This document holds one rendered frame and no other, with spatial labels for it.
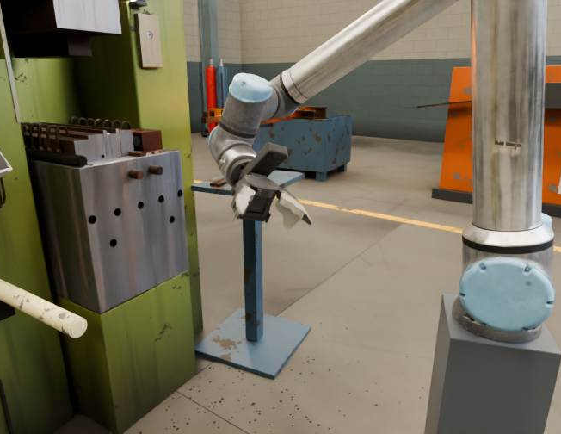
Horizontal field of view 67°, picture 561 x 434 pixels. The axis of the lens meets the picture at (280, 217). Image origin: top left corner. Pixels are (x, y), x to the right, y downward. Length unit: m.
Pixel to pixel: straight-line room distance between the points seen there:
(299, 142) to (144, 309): 3.78
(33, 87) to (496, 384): 1.70
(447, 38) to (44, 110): 7.63
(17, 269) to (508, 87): 1.32
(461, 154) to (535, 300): 3.69
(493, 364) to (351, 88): 8.51
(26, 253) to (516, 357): 1.33
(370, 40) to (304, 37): 8.98
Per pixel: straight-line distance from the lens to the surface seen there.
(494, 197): 0.82
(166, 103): 1.74
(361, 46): 1.00
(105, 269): 1.39
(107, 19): 1.43
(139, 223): 1.43
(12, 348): 1.56
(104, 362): 1.53
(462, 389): 1.13
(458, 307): 1.11
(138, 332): 1.56
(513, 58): 0.80
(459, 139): 4.47
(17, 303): 1.23
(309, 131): 4.98
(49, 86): 1.86
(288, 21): 10.22
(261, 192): 0.85
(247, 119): 0.98
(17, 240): 1.46
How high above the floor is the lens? 1.14
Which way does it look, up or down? 18 degrees down
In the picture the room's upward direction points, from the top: straight up
